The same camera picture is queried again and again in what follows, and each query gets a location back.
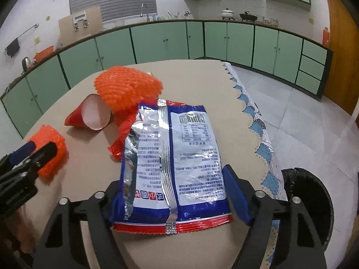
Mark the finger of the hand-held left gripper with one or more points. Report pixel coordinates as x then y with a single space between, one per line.
42 157
23 151

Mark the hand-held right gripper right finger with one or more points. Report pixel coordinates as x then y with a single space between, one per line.
237 196

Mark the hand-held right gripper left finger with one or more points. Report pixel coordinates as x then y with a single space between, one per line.
110 196

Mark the small orange foam net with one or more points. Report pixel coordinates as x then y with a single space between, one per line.
47 132

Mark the blue snack bag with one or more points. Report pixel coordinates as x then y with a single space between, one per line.
190 159

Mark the black trash bin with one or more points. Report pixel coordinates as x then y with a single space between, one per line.
314 201

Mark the red paper cup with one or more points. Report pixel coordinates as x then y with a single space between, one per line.
95 112

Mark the metal kettle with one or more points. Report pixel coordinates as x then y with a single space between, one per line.
26 64

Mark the orange plastic basket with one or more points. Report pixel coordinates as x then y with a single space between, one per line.
44 53

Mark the dark towel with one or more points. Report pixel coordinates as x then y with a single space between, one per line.
13 48

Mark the large orange foam net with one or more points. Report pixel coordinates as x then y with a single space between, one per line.
126 86

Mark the cardboard box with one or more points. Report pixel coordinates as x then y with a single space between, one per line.
66 30

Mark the green base cabinets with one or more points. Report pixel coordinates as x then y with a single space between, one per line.
157 44

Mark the metal faucet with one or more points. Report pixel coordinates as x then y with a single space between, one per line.
147 15

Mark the glass jars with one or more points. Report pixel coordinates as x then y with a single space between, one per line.
267 21

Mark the black wok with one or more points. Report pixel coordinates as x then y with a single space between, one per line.
248 17

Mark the white cooking pot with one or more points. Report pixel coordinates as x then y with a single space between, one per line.
227 14

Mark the wooden door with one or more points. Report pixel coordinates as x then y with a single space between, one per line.
342 47

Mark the red thermos bottle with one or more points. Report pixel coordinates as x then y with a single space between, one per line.
326 37

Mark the utensil holder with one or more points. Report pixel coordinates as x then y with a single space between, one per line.
173 16

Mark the metal towel rail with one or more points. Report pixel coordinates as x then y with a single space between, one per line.
26 32

